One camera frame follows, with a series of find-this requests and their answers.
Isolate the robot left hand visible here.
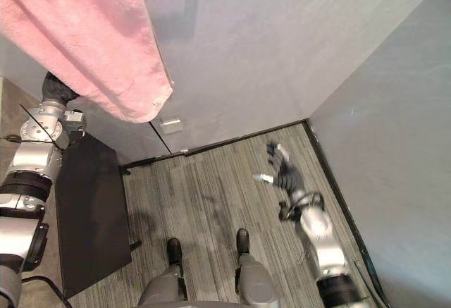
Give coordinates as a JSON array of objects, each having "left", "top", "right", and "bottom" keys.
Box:
[{"left": 41, "top": 70, "right": 80, "bottom": 104}]

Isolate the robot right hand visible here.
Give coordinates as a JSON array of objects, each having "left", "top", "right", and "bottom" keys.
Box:
[{"left": 252, "top": 141, "right": 307, "bottom": 195}]

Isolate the pink terry towel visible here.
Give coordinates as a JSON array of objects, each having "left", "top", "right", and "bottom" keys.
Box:
[{"left": 0, "top": 0, "right": 175, "bottom": 124}]

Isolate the black cabinet side panel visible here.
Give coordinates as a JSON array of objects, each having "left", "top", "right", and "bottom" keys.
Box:
[{"left": 55, "top": 135, "right": 134, "bottom": 299}]

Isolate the robot left leg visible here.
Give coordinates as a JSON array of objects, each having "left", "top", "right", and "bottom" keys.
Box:
[{"left": 136, "top": 238, "right": 188, "bottom": 308}]

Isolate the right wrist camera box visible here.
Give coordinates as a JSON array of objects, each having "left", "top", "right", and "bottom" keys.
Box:
[{"left": 278, "top": 200, "right": 300, "bottom": 223}]

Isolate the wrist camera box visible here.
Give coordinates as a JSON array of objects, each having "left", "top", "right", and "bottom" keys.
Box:
[
  {"left": 63, "top": 109, "right": 87, "bottom": 135},
  {"left": 278, "top": 200, "right": 300, "bottom": 223}
]

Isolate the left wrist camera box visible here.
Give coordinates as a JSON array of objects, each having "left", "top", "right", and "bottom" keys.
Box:
[{"left": 63, "top": 109, "right": 87, "bottom": 135}]

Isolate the black cable loop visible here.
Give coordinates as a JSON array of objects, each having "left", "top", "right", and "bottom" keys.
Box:
[{"left": 20, "top": 275, "right": 72, "bottom": 308}]

